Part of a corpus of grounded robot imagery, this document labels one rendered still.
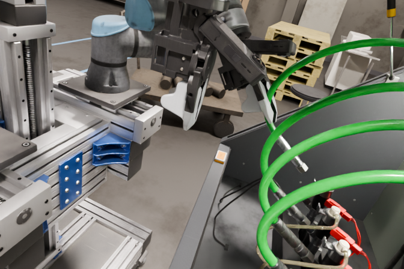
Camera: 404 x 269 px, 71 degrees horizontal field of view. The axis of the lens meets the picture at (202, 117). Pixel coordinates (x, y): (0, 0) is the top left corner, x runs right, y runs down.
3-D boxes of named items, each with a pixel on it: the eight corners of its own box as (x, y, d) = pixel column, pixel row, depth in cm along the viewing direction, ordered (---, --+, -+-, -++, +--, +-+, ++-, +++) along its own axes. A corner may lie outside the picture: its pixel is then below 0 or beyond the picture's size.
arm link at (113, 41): (86, 50, 96) (87, 9, 89) (125, 52, 103) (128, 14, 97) (95, 63, 87) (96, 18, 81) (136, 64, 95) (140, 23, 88)
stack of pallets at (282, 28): (261, 71, 546) (277, 19, 501) (308, 86, 525) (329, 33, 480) (246, 90, 431) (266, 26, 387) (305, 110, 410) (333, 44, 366)
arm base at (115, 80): (74, 83, 95) (74, 54, 90) (104, 72, 107) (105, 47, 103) (112, 97, 91) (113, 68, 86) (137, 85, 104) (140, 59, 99)
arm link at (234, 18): (248, 12, 65) (234, 3, 58) (255, 30, 64) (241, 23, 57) (221, 28, 68) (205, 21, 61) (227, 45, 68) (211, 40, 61)
